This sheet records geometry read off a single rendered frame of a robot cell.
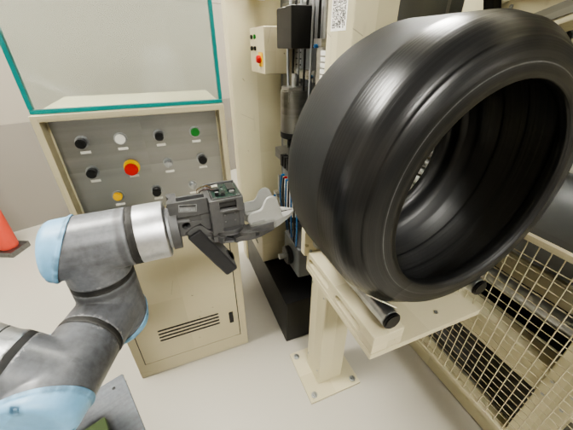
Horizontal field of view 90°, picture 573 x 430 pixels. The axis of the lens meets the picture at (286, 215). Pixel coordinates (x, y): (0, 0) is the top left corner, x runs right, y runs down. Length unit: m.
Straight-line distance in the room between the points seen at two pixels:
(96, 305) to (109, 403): 0.56
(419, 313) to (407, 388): 0.87
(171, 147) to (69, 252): 0.72
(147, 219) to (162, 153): 0.70
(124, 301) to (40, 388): 0.15
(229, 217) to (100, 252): 0.18
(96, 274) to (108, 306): 0.06
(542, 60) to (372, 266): 0.41
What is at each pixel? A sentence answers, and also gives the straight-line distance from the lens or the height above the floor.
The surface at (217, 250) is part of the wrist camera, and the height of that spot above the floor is 1.14.
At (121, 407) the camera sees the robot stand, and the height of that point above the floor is 0.60.
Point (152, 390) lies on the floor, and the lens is 1.76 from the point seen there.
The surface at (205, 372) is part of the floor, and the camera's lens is 1.73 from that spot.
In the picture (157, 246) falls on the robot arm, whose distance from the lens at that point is 0.46.
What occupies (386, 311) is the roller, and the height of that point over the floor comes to 0.92.
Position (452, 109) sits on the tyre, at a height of 1.36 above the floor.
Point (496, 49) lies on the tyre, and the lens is 0.54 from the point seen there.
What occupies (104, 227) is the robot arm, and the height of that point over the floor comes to 1.22.
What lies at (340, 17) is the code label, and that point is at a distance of 0.87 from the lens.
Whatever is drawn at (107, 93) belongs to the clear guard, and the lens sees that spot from 1.09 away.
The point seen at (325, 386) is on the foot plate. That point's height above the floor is 0.01.
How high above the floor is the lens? 1.44
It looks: 30 degrees down
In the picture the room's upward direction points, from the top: straight up
